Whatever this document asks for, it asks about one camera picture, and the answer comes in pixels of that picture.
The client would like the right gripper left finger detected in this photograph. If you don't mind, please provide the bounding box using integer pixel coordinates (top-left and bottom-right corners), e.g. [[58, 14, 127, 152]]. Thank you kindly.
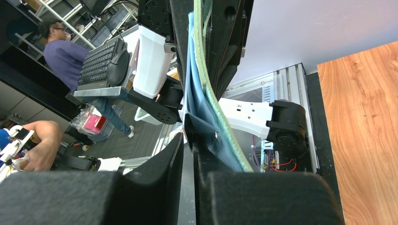
[[0, 133, 184, 225]]

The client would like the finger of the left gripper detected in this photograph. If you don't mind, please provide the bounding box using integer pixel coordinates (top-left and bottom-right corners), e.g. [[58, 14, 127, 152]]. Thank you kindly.
[[203, 0, 254, 99], [169, 0, 193, 87]]

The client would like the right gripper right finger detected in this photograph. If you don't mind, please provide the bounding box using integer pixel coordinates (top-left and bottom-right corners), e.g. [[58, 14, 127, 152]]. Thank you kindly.
[[191, 142, 342, 225]]

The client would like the green card holder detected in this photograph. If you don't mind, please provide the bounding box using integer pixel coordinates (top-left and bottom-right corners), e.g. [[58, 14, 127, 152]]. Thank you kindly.
[[183, 0, 254, 173]]

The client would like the bare forearm of bystander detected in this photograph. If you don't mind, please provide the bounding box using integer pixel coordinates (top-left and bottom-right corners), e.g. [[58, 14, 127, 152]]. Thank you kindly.
[[23, 120, 63, 171]]

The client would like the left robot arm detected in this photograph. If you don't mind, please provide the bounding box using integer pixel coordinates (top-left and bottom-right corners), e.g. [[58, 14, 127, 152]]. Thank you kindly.
[[128, 0, 309, 159]]

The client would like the white perforated basket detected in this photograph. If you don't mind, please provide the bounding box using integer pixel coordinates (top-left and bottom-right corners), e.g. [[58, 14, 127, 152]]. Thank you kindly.
[[134, 107, 162, 126]]

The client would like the black computer mouse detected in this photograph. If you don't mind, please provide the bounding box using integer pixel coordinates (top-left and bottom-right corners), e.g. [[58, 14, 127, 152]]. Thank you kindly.
[[106, 47, 130, 87]]

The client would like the black computer keyboard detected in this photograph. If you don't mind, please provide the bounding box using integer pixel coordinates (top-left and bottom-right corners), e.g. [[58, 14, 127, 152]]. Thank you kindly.
[[78, 37, 124, 90]]

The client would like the person in purple shirt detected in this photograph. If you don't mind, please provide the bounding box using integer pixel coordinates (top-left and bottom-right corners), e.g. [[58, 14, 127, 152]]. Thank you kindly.
[[38, 18, 134, 138]]

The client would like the aluminium frame rail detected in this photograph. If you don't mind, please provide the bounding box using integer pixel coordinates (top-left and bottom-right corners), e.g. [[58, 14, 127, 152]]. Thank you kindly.
[[223, 63, 320, 173]]

